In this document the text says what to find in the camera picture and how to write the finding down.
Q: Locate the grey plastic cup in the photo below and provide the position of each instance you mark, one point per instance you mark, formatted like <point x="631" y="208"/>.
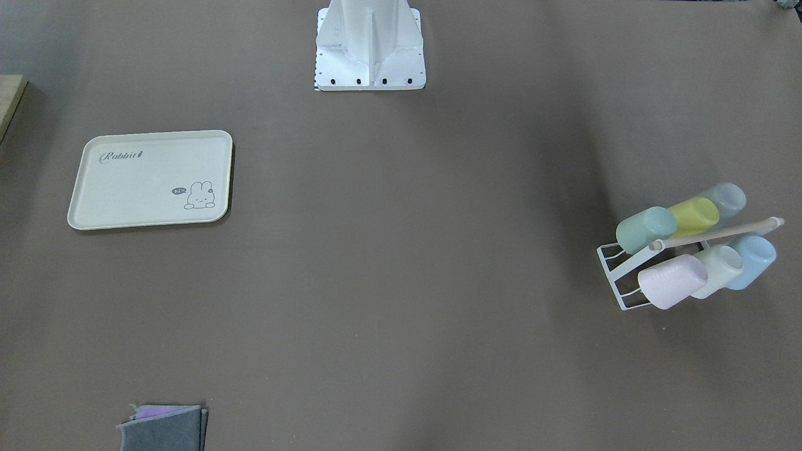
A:
<point x="728" y="198"/>

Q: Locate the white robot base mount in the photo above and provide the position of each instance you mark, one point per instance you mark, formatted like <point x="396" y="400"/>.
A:
<point x="369" y="46"/>

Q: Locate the cream rabbit tray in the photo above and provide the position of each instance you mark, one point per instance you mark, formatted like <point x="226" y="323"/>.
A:
<point x="150" y="179"/>

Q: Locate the wooden cutting board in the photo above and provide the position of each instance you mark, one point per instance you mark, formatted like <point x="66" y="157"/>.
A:
<point x="12" y="88"/>

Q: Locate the purple cloth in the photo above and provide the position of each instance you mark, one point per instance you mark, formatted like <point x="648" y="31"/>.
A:
<point x="149" y="411"/>

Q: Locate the green plastic cup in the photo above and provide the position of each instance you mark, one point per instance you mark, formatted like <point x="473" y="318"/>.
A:
<point x="638" y="231"/>

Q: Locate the yellow plastic cup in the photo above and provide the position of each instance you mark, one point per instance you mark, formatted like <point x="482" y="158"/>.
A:
<point x="694" y="216"/>

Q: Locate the grey folded cloth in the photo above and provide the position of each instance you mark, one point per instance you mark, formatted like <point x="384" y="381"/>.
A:
<point x="178" y="431"/>

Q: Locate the white plastic cup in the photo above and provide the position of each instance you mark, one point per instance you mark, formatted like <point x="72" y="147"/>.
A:
<point x="723" y="264"/>

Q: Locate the white wire cup rack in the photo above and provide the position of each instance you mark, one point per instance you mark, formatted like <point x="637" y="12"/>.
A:
<point x="641" y="259"/>

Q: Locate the pink plastic cup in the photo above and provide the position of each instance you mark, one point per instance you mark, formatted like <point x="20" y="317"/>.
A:
<point x="668" y="283"/>

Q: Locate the blue plastic cup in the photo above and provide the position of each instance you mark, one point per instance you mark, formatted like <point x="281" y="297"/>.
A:
<point x="757" y="253"/>

